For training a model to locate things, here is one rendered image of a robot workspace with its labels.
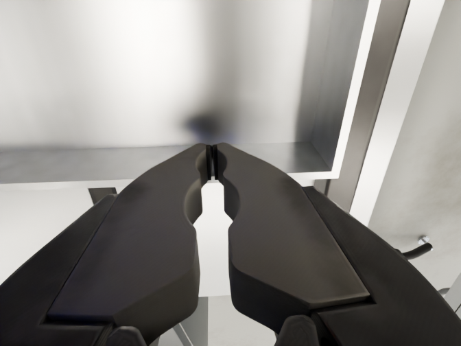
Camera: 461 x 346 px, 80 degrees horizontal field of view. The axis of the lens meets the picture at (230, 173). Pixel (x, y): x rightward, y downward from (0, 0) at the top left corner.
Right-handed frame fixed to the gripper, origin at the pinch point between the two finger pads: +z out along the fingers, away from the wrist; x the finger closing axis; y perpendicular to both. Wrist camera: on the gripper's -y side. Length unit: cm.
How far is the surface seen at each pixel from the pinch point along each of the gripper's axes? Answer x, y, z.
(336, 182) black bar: 6.8, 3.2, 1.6
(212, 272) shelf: -0.5, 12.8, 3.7
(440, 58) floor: 82, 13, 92
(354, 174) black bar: 7.7, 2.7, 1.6
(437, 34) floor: 78, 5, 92
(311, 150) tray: 5.4, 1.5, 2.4
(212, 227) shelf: -0.3, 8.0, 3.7
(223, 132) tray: 0.7, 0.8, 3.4
